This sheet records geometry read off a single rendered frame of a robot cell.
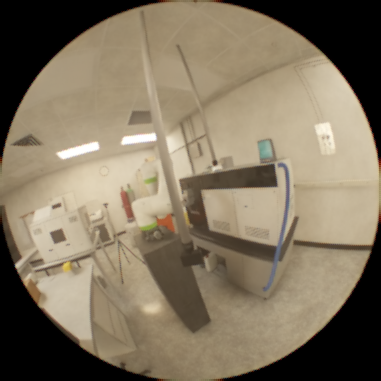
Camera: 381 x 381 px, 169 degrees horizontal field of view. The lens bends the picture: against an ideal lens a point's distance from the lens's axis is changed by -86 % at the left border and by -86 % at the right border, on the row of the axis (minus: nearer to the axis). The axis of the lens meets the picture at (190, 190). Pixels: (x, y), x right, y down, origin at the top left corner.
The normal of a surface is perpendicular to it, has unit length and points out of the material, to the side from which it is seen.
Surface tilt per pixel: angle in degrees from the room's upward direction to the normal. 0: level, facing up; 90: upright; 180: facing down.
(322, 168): 90
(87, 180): 90
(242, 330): 0
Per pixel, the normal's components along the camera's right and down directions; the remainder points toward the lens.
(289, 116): -0.78, 0.26
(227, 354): -0.23, -0.96
